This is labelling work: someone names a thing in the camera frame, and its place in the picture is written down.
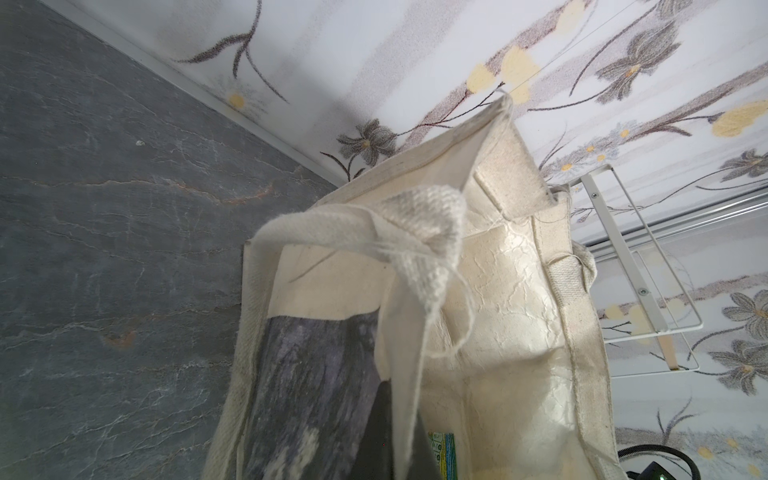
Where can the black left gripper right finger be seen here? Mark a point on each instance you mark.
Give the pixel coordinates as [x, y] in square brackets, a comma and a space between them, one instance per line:
[423, 461]

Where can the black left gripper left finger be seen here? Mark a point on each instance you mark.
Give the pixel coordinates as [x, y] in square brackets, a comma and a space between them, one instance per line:
[374, 459]

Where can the green yellow candy bag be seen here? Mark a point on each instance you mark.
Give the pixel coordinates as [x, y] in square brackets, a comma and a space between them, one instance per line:
[444, 449]

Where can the cream canvas tote bag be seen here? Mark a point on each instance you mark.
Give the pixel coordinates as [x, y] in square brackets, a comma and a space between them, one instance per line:
[449, 271]

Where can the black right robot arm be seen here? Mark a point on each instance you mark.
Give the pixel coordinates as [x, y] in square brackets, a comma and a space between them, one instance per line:
[654, 470]

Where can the white wooden two-tier shelf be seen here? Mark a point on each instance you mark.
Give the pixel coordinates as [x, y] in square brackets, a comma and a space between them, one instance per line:
[645, 308]

